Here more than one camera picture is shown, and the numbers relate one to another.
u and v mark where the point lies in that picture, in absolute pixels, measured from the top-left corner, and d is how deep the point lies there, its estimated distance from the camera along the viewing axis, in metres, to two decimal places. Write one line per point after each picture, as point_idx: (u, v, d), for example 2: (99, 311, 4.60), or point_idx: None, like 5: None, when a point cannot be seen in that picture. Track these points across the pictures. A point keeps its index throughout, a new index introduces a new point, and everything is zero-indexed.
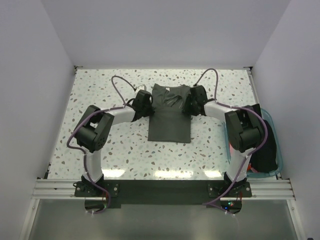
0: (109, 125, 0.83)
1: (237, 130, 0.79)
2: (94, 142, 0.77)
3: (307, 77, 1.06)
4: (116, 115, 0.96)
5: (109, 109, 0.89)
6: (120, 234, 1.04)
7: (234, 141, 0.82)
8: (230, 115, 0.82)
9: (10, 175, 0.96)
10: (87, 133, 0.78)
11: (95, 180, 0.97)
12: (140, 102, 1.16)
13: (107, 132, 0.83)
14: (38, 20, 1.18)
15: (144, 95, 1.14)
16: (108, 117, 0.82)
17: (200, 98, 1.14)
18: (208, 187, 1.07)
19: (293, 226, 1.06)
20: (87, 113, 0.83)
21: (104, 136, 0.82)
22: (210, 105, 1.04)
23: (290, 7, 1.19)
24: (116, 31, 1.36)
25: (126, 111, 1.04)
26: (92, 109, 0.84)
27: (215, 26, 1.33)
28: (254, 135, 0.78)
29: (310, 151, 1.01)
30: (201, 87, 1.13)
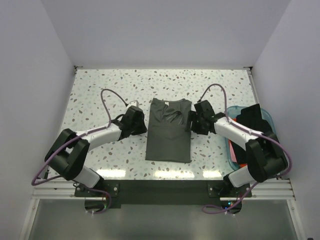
0: (84, 153, 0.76)
1: (261, 163, 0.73)
2: (65, 172, 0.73)
3: (307, 77, 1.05)
4: (96, 138, 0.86)
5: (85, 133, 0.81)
6: (120, 234, 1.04)
7: (254, 171, 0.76)
8: (254, 146, 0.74)
9: (10, 175, 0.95)
10: (59, 160, 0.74)
11: (91, 186, 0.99)
12: (130, 119, 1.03)
13: (81, 161, 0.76)
14: (38, 20, 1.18)
15: (135, 112, 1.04)
16: (81, 146, 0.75)
17: (206, 113, 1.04)
18: (208, 187, 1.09)
19: (293, 226, 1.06)
20: (61, 139, 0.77)
21: (80, 165, 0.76)
22: (221, 124, 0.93)
23: (290, 7, 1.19)
24: (116, 31, 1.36)
25: (111, 131, 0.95)
26: (66, 133, 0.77)
27: (215, 26, 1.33)
28: (277, 166, 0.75)
29: (311, 151, 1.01)
30: (206, 101, 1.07)
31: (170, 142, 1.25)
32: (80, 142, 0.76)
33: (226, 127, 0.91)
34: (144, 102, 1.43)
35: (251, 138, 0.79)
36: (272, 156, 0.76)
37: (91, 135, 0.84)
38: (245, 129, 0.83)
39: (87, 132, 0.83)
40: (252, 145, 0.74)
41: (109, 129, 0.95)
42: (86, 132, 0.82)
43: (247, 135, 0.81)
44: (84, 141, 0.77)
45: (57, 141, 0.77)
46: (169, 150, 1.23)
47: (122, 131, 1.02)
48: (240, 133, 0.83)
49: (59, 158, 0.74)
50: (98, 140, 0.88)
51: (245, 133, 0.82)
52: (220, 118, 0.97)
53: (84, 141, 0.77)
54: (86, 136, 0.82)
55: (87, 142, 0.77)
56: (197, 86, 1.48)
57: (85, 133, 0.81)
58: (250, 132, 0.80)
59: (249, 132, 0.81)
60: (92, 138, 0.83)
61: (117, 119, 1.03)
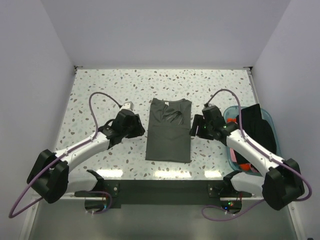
0: (63, 176, 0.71)
1: (280, 194, 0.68)
2: (45, 196, 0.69)
3: (307, 78, 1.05)
4: (78, 156, 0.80)
5: (66, 153, 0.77)
6: (120, 234, 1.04)
7: (271, 198, 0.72)
8: (275, 177, 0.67)
9: (9, 176, 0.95)
10: (39, 183, 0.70)
11: (89, 189, 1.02)
12: (121, 125, 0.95)
13: (62, 182, 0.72)
14: (38, 20, 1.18)
15: (125, 116, 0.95)
16: (60, 169, 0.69)
17: (216, 121, 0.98)
18: (208, 187, 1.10)
19: (293, 226, 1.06)
20: (39, 160, 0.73)
21: (61, 186, 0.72)
22: (235, 139, 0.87)
23: (290, 7, 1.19)
24: (116, 31, 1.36)
25: (97, 143, 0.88)
26: (45, 155, 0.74)
27: (215, 26, 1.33)
28: (295, 195, 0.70)
29: (311, 151, 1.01)
30: (216, 108, 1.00)
31: (169, 142, 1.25)
32: (58, 165, 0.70)
33: (241, 145, 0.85)
34: (144, 102, 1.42)
35: (272, 165, 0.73)
36: (291, 184, 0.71)
37: (72, 154, 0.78)
38: (265, 153, 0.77)
39: (68, 151, 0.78)
40: (273, 176, 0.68)
41: (94, 141, 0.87)
42: (66, 152, 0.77)
43: (266, 162, 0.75)
44: (63, 164, 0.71)
45: (37, 162, 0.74)
46: (169, 150, 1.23)
47: (111, 138, 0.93)
48: (258, 156, 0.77)
49: (39, 181, 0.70)
50: (81, 156, 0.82)
51: (265, 158, 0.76)
52: (235, 133, 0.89)
53: (63, 163, 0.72)
54: (66, 156, 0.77)
55: (66, 165, 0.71)
56: (197, 86, 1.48)
57: (64, 153, 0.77)
58: (270, 158, 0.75)
59: (269, 159, 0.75)
60: (73, 157, 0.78)
61: (107, 125, 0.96)
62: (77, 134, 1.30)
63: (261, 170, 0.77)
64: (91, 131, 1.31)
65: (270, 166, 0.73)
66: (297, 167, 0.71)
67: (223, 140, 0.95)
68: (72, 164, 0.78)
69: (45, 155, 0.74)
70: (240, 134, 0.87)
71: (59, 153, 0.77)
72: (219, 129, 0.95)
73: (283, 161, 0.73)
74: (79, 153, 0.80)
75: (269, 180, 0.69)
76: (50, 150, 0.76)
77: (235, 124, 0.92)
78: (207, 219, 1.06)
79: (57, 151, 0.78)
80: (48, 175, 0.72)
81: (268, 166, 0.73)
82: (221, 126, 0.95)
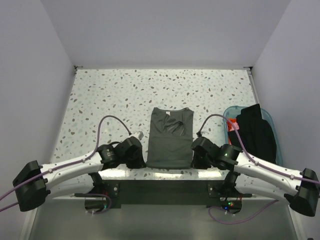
0: (39, 194, 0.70)
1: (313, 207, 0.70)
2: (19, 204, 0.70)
3: (307, 77, 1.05)
4: (63, 175, 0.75)
5: (50, 171, 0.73)
6: (120, 233, 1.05)
7: (301, 209, 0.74)
8: (306, 196, 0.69)
9: (10, 176, 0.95)
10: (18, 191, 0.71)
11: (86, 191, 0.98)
12: (123, 151, 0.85)
13: (37, 198, 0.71)
14: (38, 20, 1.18)
15: (131, 144, 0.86)
16: (36, 187, 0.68)
17: (213, 151, 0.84)
18: (208, 187, 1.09)
19: (293, 226, 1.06)
20: (26, 169, 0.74)
21: (36, 200, 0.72)
22: (245, 166, 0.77)
23: (290, 7, 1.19)
24: (116, 31, 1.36)
25: (89, 166, 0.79)
26: (32, 168, 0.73)
27: (215, 26, 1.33)
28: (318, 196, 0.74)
29: (311, 151, 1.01)
30: (205, 139, 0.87)
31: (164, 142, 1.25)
32: (38, 182, 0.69)
33: (253, 170, 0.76)
34: (144, 102, 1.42)
35: (297, 184, 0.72)
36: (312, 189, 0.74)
37: (56, 172, 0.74)
38: (283, 172, 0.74)
39: (52, 169, 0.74)
40: (304, 196, 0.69)
41: (86, 163, 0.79)
42: (50, 169, 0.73)
43: (289, 181, 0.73)
44: (42, 182, 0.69)
45: (25, 170, 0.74)
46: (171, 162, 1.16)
47: (108, 164, 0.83)
48: (279, 178, 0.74)
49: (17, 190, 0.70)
50: (69, 176, 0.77)
51: (286, 177, 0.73)
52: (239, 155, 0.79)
53: (42, 183, 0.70)
54: (49, 174, 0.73)
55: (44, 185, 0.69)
56: (198, 86, 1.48)
57: (48, 171, 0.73)
58: (293, 176, 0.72)
59: (291, 177, 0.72)
60: (57, 176, 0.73)
61: (109, 146, 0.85)
62: (77, 134, 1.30)
63: (285, 189, 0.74)
64: (91, 131, 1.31)
65: (296, 186, 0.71)
66: (314, 175, 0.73)
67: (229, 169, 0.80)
68: (54, 182, 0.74)
69: (32, 167, 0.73)
70: (245, 157, 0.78)
71: (44, 168, 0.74)
72: (221, 158, 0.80)
73: (302, 175, 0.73)
74: (64, 173, 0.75)
75: (300, 199, 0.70)
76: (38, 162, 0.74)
77: (232, 146, 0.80)
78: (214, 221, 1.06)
79: (44, 165, 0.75)
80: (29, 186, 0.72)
81: (294, 186, 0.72)
82: (220, 155, 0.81)
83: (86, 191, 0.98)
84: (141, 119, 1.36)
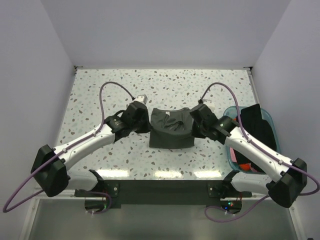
0: (61, 174, 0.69)
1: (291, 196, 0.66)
2: (45, 190, 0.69)
3: (306, 77, 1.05)
4: (79, 152, 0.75)
5: (65, 150, 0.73)
6: (120, 233, 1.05)
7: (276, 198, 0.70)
8: (287, 183, 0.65)
9: (9, 176, 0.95)
10: (40, 178, 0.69)
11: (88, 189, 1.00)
12: (131, 118, 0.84)
13: (61, 180, 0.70)
14: (38, 20, 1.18)
15: (136, 109, 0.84)
16: (56, 168, 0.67)
17: (209, 120, 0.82)
18: (208, 187, 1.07)
19: (293, 226, 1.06)
20: (38, 156, 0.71)
21: (60, 183, 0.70)
22: (237, 141, 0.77)
23: (290, 7, 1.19)
24: (116, 31, 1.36)
25: (100, 138, 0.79)
26: (45, 151, 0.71)
27: (215, 27, 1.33)
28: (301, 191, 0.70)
29: (311, 151, 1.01)
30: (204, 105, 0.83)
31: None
32: (56, 163, 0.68)
33: (243, 146, 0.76)
34: None
35: (283, 170, 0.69)
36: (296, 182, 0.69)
37: (71, 151, 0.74)
38: (273, 156, 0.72)
39: (66, 148, 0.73)
40: (285, 182, 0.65)
41: (97, 136, 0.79)
42: (64, 149, 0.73)
43: (276, 165, 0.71)
44: (60, 162, 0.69)
45: (37, 157, 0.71)
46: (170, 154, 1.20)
47: (119, 132, 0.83)
48: (267, 160, 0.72)
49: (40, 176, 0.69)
50: (83, 152, 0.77)
51: (274, 161, 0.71)
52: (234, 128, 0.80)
53: (61, 163, 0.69)
54: (64, 154, 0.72)
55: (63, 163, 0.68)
56: (197, 86, 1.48)
57: (63, 151, 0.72)
58: (281, 161, 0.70)
59: (279, 162, 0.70)
60: (73, 154, 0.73)
61: (115, 116, 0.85)
62: (77, 134, 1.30)
63: (270, 173, 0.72)
64: None
65: (281, 171, 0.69)
66: (304, 167, 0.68)
67: (220, 140, 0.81)
68: (72, 161, 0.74)
69: (44, 151, 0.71)
70: (240, 133, 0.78)
71: (58, 149, 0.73)
72: (215, 127, 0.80)
73: (292, 163, 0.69)
74: (78, 150, 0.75)
75: (281, 185, 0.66)
76: (49, 145, 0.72)
77: (231, 119, 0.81)
78: (207, 218, 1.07)
79: (56, 147, 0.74)
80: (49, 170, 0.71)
81: (280, 171, 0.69)
82: (216, 125, 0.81)
83: (88, 189, 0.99)
84: None
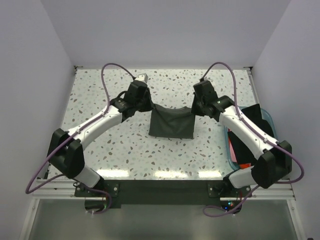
0: (78, 153, 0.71)
1: (270, 174, 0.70)
2: (64, 172, 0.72)
3: (306, 77, 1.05)
4: (91, 132, 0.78)
5: (79, 131, 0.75)
6: (120, 233, 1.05)
7: (258, 176, 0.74)
8: (267, 159, 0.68)
9: (9, 176, 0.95)
10: (58, 161, 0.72)
11: (90, 185, 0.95)
12: (133, 97, 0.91)
13: (79, 160, 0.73)
14: (38, 20, 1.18)
15: (137, 88, 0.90)
16: (73, 148, 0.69)
17: (208, 97, 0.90)
18: (208, 187, 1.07)
19: (293, 226, 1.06)
20: (54, 140, 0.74)
21: (78, 163, 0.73)
22: (230, 118, 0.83)
23: (290, 7, 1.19)
24: (116, 31, 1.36)
25: (109, 118, 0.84)
26: (59, 135, 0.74)
27: (215, 26, 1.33)
28: (283, 174, 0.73)
29: (311, 150, 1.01)
30: (208, 83, 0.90)
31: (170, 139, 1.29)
32: (73, 143, 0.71)
33: (234, 123, 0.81)
34: None
35: (265, 147, 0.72)
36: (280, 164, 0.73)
37: (84, 131, 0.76)
38: (260, 134, 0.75)
39: (80, 129, 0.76)
40: (266, 157, 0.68)
41: (106, 116, 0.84)
42: (78, 130, 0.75)
43: (261, 143, 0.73)
44: (77, 142, 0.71)
45: (52, 141, 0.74)
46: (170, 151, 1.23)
47: (125, 111, 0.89)
48: (253, 137, 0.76)
49: (57, 159, 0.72)
50: (95, 132, 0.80)
51: (259, 139, 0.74)
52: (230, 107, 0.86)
53: (76, 142, 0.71)
54: (79, 135, 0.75)
55: (79, 143, 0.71)
56: None
57: (77, 132, 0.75)
58: (265, 139, 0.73)
59: (264, 140, 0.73)
60: (86, 134, 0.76)
61: (119, 98, 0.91)
62: None
63: (254, 151, 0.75)
64: None
65: (264, 148, 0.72)
66: (289, 149, 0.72)
67: (215, 116, 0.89)
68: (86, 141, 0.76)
69: (59, 134, 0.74)
70: (234, 111, 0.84)
71: (71, 132, 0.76)
72: (211, 104, 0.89)
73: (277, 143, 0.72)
74: (91, 130, 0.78)
75: (262, 161, 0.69)
76: (62, 129, 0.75)
77: (227, 98, 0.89)
78: (204, 214, 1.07)
79: (70, 130, 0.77)
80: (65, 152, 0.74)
81: (262, 148, 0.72)
82: (213, 102, 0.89)
83: (90, 186, 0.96)
84: (141, 119, 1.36)
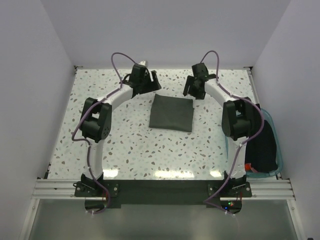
0: (108, 115, 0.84)
1: (232, 121, 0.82)
2: (97, 133, 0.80)
3: (306, 77, 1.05)
4: (114, 100, 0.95)
5: (106, 98, 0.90)
6: (120, 233, 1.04)
7: (226, 128, 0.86)
8: (228, 106, 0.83)
9: (10, 176, 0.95)
10: (91, 125, 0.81)
11: (96, 177, 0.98)
12: (137, 76, 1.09)
13: (109, 121, 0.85)
14: (38, 20, 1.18)
15: (139, 69, 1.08)
16: (106, 109, 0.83)
17: (201, 74, 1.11)
18: (208, 187, 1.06)
19: (293, 226, 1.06)
20: (86, 107, 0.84)
21: (108, 126, 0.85)
22: (210, 84, 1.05)
23: (290, 7, 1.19)
24: (116, 31, 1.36)
25: (124, 91, 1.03)
26: (89, 101, 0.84)
27: (215, 26, 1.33)
28: (246, 127, 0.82)
29: (310, 150, 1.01)
30: (202, 64, 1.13)
31: (170, 139, 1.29)
32: (104, 105, 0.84)
33: (213, 87, 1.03)
34: (144, 102, 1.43)
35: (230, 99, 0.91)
36: (243, 117, 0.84)
37: (110, 99, 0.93)
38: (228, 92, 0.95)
39: (107, 97, 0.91)
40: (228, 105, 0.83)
41: (122, 90, 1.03)
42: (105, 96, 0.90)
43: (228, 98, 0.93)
44: (107, 104, 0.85)
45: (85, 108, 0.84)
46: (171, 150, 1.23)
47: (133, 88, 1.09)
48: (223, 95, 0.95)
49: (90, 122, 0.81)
50: (115, 101, 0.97)
51: (227, 95, 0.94)
52: (211, 78, 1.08)
53: (107, 105, 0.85)
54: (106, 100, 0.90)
55: (109, 105, 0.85)
56: None
57: (105, 98, 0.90)
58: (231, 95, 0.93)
59: (230, 95, 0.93)
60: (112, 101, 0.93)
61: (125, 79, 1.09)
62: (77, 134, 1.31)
63: None
64: None
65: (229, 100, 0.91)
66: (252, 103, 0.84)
67: (203, 88, 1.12)
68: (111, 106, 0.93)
69: (90, 101, 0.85)
70: (214, 81, 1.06)
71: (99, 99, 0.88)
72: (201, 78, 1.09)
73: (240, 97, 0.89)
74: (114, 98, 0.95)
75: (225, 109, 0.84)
76: (92, 98, 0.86)
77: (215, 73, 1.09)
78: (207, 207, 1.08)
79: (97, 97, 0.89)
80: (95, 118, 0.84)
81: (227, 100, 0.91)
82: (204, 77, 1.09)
83: (95, 176, 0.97)
84: (141, 119, 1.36)
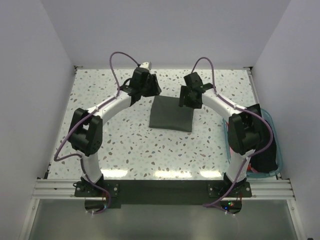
0: (99, 128, 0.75)
1: (240, 136, 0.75)
2: (87, 147, 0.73)
3: (306, 77, 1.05)
4: (107, 111, 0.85)
5: (97, 109, 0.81)
6: (120, 233, 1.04)
7: (233, 142, 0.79)
8: (235, 120, 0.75)
9: (10, 176, 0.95)
10: (80, 138, 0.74)
11: (93, 181, 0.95)
12: (138, 82, 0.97)
13: (99, 135, 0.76)
14: (38, 20, 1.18)
15: (141, 74, 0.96)
16: (95, 123, 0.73)
17: (195, 85, 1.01)
18: (208, 187, 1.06)
19: (293, 226, 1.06)
20: (75, 119, 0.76)
21: (98, 139, 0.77)
22: (208, 96, 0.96)
23: (290, 7, 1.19)
24: (116, 31, 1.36)
25: (121, 100, 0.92)
26: (79, 113, 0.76)
27: (215, 26, 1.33)
28: (255, 141, 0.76)
29: (310, 150, 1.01)
30: (195, 73, 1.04)
31: (170, 139, 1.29)
32: (94, 118, 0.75)
33: (213, 99, 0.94)
34: (144, 102, 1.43)
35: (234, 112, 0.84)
36: (251, 130, 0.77)
37: (102, 110, 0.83)
38: (230, 104, 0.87)
39: (98, 107, 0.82)
40: (234, 119, 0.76)
41: (118, 98, 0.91)
42: (97, 107, 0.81)
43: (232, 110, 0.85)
44: (98, 117, 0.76)
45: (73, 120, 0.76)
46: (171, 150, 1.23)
47: (133, 96, 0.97)
48: (225, 107, 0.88)
49: (79, 136, 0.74)
50: (110, 112, 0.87)
51: (230, 107, 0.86)
52: (207, 88, 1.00)
53: (98, 117, 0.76)
54: (97, 112, 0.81)
55: (100, 118, 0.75)
56: None
57: (96, 109, 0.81)
58: (234, 106, 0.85)
59: (234, 107, 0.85)
60: (104, 112, 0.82)
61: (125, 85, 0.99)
62: None
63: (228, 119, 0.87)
64: None
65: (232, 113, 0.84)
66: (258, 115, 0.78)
67: (200, 100, 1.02)
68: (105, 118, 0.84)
69: (79, 113, 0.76)
70: (212, 92, 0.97)
71: (90, 110, 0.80)
72: (197, 90, 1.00)
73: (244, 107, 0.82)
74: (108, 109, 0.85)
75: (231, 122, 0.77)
76: (83, 108, 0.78)
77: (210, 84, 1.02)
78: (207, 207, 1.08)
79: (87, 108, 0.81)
80: (84, 130, 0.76)
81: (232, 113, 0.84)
82: (199, 88, 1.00)
83: (94, 180, 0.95)
84: (141, 119, 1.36)
